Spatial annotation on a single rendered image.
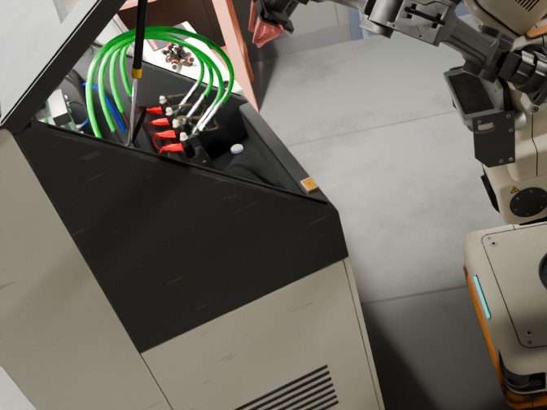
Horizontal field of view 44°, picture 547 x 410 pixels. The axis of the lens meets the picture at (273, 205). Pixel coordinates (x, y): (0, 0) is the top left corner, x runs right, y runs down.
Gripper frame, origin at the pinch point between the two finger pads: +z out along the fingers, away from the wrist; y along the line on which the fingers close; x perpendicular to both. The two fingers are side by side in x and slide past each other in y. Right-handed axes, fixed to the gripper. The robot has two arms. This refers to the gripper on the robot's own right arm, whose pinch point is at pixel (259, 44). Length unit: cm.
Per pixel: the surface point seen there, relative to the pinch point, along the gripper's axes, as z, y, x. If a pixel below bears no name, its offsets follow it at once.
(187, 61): 34, 3, -46
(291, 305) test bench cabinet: 40, -29, 52
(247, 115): 25.0, -12.3, -8.4
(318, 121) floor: 73, -100, -144
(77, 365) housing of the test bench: 68, 16, 66
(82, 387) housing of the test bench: 75, 12, 66
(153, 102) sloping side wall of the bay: 35.5, 14.7, -9.7
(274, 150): 20.4, -16.2, 13.8
